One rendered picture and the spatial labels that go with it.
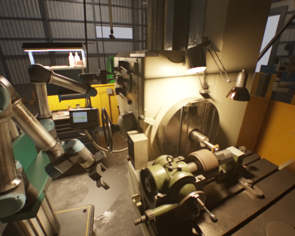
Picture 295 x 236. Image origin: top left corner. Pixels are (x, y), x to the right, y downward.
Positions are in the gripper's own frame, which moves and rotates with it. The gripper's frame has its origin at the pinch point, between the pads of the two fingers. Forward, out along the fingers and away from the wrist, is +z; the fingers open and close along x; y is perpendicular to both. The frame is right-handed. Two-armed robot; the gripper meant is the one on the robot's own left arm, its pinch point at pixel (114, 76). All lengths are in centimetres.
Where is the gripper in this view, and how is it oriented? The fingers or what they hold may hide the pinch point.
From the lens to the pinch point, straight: 148.3
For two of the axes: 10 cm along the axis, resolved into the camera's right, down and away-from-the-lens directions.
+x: 0.0, 9.2, 3.9
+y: -4.1, -3.6, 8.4
